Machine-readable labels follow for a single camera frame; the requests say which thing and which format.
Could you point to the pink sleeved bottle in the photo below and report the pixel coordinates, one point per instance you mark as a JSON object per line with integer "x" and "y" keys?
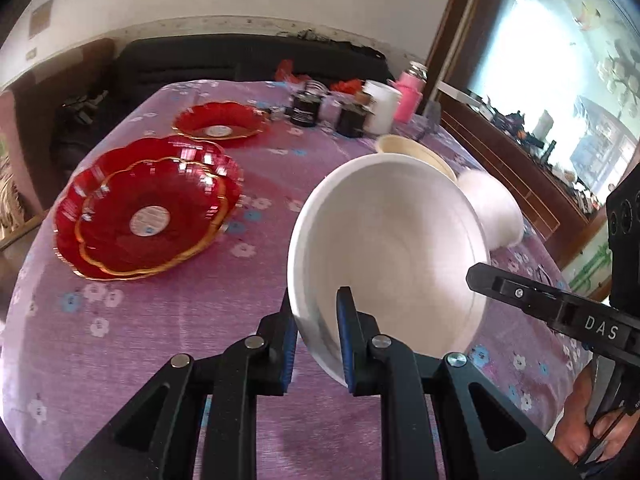
{"x": 407, "y": 100}

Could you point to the brown armchair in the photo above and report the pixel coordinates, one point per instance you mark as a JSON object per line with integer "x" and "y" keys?
{"x": 30, "y": 125}

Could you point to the person's right hand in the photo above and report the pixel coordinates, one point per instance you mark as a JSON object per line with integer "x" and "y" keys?
{"x": 570, "y": 420}

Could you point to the wall switch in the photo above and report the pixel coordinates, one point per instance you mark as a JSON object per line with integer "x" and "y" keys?
{"x": 31, "y": 54}

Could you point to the brown brick-pattern window counter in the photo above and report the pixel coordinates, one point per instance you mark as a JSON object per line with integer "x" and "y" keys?
{"x": 500, "y": 160}

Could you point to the dark jar with cork lid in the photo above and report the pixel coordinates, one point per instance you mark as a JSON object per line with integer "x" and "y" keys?
{"x": 350, "y": 120}

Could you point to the wide white paper bowl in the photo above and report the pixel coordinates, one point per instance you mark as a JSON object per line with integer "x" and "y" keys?
{"x": 492, "y": 210}

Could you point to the medium red glass plate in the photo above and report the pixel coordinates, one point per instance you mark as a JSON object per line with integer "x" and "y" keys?
{"x": 125, "y": 240}

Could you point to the deep white paper bowl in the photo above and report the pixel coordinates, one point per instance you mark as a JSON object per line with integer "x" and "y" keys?
{"x": 390, "y": 240}

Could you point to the black jar with metal lid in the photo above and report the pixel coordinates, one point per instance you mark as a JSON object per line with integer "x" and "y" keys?
{"x": 305, "y": 110}

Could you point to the small wall plaque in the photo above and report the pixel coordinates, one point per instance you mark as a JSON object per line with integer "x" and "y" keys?
{"x": 40, "y": 17}

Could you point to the purple floral tablecloth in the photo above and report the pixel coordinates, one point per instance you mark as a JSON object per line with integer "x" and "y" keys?
{"x": 200, "y": 310}

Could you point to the small red glass plate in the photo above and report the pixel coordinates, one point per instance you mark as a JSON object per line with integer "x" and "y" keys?
{"x": 200, "y": 117}

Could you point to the beige patterned plastic bowl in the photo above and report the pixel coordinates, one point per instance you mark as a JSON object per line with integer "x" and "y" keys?
{"x": 400, "y": 145}

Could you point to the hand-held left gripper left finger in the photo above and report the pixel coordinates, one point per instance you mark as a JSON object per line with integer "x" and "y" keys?
{"x": 288, "y": 360}

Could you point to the white plastic jar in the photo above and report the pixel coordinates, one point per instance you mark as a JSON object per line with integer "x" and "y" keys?
{"x": 382, "y": 110}

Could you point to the green bamboo-print panel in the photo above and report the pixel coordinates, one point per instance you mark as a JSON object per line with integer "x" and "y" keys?
{"x": 592, "y": 267}

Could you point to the red glass plates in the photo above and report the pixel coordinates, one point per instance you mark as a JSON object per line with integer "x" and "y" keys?
{"x": 75, "y": 195}

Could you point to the pile of assorted tools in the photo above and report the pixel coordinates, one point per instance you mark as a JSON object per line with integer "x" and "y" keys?
{"x": 540, "y": 150}

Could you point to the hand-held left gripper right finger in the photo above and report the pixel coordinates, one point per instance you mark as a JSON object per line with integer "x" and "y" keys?
{"x": 346, "y": 340}

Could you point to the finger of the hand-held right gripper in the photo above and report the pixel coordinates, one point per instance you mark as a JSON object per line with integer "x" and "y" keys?
{"x": 515, "y": 292}

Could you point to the black sofa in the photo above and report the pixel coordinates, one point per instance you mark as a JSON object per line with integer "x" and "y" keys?
{"x": 200, "y": 60}

